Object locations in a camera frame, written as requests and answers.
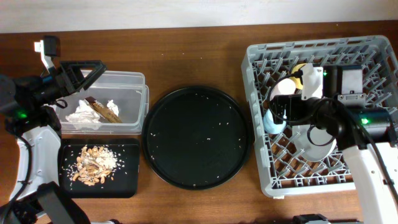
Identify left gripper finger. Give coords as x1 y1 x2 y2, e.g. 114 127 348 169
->
60 60 104 75
76 63 107 91

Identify pink plastic cup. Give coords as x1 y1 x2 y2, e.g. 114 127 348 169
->
270 78 296 100

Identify yellow bowl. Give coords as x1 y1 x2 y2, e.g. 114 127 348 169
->
290 63 308 91

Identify gold coffee sachet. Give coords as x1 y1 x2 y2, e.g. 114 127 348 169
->
85 96 122 123

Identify blue plastic cup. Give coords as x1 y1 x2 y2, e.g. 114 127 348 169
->
263 110 287 134

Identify white tissue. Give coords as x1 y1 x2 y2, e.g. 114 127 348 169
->
65 100 106 123

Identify grey round plate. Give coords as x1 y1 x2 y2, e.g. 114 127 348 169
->
292 124 336 162

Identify food scraps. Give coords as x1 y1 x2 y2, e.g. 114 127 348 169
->
66 145 124 186

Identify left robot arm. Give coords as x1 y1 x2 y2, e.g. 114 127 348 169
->
1 60 106 223

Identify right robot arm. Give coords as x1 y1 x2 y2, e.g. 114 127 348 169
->
268 95 397 223

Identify grey dishwasher rack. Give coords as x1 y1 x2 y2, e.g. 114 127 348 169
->
241 35 397 198

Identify clear plastic bin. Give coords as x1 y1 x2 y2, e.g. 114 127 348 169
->
52 71 149 135

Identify black rectangular tray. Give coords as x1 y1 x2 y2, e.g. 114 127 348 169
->
58 138 140 198

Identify round black serving tray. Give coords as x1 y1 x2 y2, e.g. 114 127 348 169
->
142 86 253 190

